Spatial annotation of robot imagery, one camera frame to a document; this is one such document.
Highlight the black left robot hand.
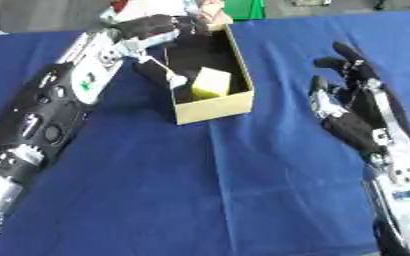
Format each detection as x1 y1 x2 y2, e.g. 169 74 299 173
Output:
112 14 214 90

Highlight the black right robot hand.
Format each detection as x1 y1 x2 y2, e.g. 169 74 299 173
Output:
306 41 410 160

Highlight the tan cardboard box black inside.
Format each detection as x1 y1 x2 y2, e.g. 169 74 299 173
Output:
147 23 256 126

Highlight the green box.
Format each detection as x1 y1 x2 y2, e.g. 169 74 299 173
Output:
222 0 268 20

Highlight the person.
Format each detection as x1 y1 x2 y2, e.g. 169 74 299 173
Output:
100 0 235 31

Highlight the yellow block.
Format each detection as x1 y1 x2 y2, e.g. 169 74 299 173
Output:
189 66 233 100

